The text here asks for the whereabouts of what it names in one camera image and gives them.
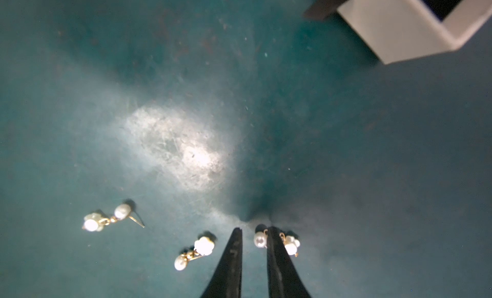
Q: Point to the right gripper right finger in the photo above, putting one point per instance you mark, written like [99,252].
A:
[284,281]

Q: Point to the dark green table mat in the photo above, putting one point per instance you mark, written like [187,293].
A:
[207,115]

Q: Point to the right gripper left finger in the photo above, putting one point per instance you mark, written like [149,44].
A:
[226,281]

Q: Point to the pearl drop earring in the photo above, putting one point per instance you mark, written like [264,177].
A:
[204,246]
[290,243]
[97,221]

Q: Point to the small cream jewelry box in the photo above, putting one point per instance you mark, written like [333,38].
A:
[400,30]

